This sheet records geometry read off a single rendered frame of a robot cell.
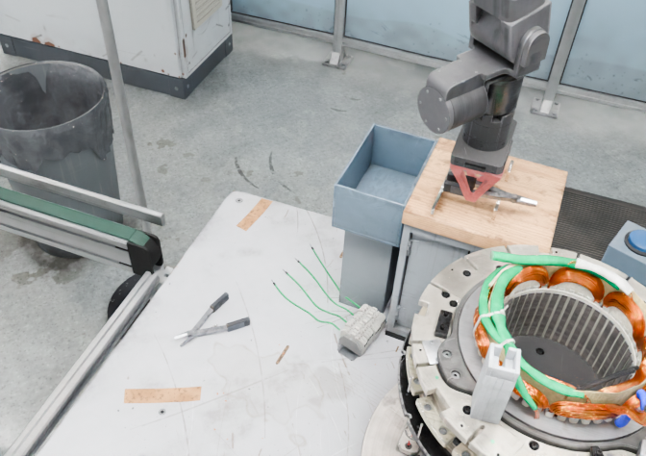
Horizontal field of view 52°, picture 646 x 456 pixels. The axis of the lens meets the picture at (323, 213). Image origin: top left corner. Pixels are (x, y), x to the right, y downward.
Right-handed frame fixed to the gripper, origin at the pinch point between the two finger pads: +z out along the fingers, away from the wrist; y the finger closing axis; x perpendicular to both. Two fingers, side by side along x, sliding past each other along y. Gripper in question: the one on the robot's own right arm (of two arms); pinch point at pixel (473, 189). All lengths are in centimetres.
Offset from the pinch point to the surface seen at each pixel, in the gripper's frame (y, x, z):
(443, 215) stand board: 3.8, -2.9, 2.6
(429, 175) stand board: -3.6, -7.0, 2.9
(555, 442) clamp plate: 34.3, 15.6, -2.0
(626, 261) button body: -2.2, 22.4, 7.7
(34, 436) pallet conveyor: 41, -55, 37
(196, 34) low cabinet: -149, -141, 88
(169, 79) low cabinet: -134, -149, 104
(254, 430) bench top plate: 30.7, -20.9, 29.5
